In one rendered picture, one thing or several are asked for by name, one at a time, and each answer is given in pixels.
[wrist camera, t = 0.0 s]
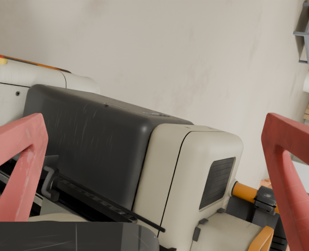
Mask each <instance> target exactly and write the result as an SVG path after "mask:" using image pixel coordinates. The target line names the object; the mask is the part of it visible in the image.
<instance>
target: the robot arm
mask: <svg viewBox="0 0 309 251"><path fill-rule="evenodd" d="M261 143H262V147H263V152H264V157H265V161H266V166H267V170H268V174H269V178H270V182H271V185H272V189H273V192H274V195H275V199H276V203H277V206H278V210H279V213H280V217H281V220H282V224H283V227H284V231H285V234H286V238H287V242H288V245H289V249H290V251H309V196H308V194H307V192H306V190H305V188H304V186H303V184H302V182H301V179H300V177H299V175H298V173H297V171H296V168H295V166H294V164H293V162H292V160H291V157H290V155H289V152H290V153H291V154H293V155H294V156H296V157H297V158H299V159H300V160H302V161H303V162H305V163H306V164H307V165H309V126H308V125H305V124H303V123H300V122H297V121H295V120H292V119H289V118H287V117H284V116H282V115H279V114H276V113H267V115H266V119H265V123H264V126H263V130H262V134H261ZM47 144H48V134H47V130H46V126H45V123H44V119H43V115H42V114H41V113H34V114H31V115H29V116H26V117H23V118H21V119H18V120H16V121H13V122H10V123H8V124H5V125H2V126H0V166H1V165H2V164H4V163H5V162H7V161H8V160H10V159H11V158H13V157H14V156H15V155H17V154H18V153H20V156H19V158H18V160H17V162H16V165H15V167H14V169H13V171H12V173H11V176H10V178H9V180H8V182H7V184H6V187H5V189H4V191H3V193H2V195H1V196H0V251H159V240H158V238H157V236H156V234H155V233H154V232H153V231H152V230H150V229H149V228H147V227H145V226H142V225H139V224H135V223H128V222H28V217H29V214H30V210H31V207H32V203H33V200H34V196H35V193H36V190H37V186H38V182H39V179H40V175H41V171H42V166H43V162H44V157H45V153H46V148H47Z"/></svg>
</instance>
